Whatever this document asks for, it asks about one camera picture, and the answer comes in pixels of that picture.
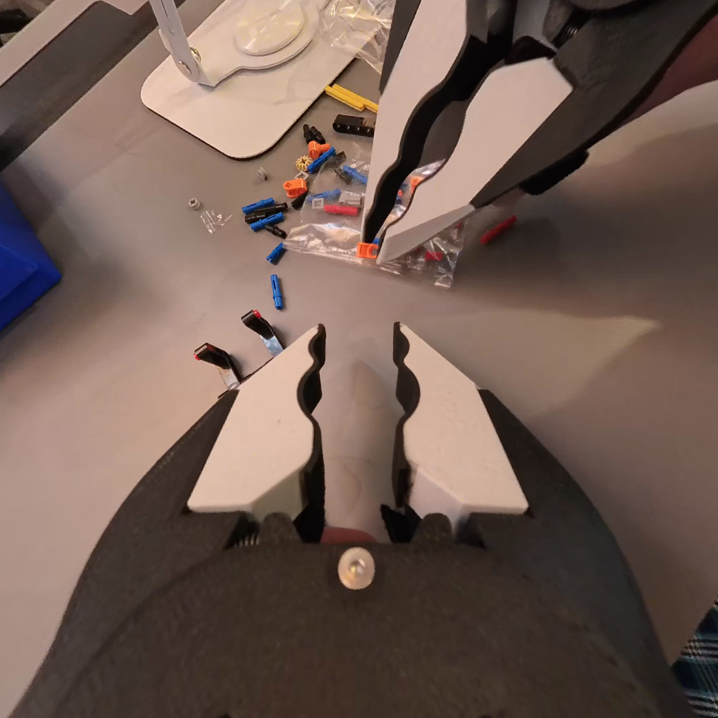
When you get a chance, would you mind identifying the large clear parts bag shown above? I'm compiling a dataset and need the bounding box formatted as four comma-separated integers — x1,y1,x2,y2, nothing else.
320,0,396,76

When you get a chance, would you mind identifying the red connector pin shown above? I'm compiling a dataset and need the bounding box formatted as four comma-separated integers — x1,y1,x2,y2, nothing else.
479,216,518,246

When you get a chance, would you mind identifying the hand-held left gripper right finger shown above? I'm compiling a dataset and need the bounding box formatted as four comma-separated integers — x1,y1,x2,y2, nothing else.
380,321,530,543

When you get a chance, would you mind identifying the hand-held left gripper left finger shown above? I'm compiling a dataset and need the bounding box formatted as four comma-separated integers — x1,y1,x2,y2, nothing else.
187,323,327,543

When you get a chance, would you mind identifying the black beam assembly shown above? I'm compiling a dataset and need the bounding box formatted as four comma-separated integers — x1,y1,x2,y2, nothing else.
193,310,284,393

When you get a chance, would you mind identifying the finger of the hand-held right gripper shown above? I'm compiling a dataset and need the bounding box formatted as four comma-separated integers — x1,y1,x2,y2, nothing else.
362,0,490,248
377,56,574,264

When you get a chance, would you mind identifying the grey desk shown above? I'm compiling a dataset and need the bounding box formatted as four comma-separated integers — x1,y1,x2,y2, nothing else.
0,0,141,85
0,0,718,718

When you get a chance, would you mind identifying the person's plaid shirt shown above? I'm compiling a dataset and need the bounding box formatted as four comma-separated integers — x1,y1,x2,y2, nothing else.
672,603,718,718

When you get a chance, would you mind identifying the yellow technic beam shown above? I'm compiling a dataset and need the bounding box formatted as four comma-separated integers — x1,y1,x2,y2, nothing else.
325,87,378,113

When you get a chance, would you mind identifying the small clear parts bag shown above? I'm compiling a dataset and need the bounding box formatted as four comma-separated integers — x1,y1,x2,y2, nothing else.
283,160,466,289

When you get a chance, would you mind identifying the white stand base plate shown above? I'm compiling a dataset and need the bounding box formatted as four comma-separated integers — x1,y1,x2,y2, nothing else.
140,0,374,162

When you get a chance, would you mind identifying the blue storage bin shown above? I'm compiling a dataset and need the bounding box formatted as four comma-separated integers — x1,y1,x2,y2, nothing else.
0,179,62,332

